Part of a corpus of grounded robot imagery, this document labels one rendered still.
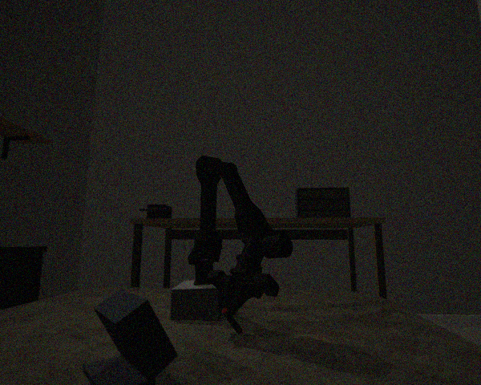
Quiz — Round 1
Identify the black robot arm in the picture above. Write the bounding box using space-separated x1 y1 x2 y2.
188 156 293 286

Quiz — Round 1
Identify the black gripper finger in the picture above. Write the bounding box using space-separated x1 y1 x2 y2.
220 281 235 311
229 282 258 317

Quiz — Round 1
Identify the red peg with white band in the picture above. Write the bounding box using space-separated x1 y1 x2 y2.
222 308 242 334

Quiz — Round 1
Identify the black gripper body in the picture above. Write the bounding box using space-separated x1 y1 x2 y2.
206 252 279 297

